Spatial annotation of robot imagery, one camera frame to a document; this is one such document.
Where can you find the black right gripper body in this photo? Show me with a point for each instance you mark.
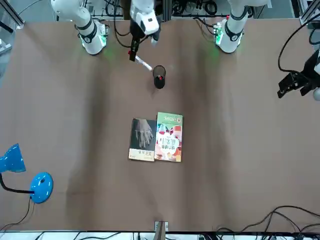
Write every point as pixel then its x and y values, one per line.
pixel 135 40

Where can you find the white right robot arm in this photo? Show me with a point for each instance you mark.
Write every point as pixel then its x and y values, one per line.
pixel 90 35

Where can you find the aluminium frame post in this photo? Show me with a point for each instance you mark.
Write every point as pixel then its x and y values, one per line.
pixel 161 230

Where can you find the dark grey hand-picture book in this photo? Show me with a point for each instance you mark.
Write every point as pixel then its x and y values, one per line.
pixel 142 140

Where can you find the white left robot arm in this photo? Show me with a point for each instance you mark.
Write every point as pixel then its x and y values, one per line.
pixel 232 35

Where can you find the aluminium frame rail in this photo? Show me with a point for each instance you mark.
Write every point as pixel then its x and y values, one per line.
pixel 310 11
pixel 11 12

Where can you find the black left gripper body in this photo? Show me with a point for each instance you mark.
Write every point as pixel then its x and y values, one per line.
pixel 314 70

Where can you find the blue desk lamp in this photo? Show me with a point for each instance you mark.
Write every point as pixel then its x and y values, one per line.
pixel 41 186

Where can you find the colourful cover book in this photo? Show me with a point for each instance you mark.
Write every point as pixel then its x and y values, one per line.
pixel 168 137

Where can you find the black mesh pen holder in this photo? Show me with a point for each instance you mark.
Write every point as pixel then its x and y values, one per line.
pixel 159 83

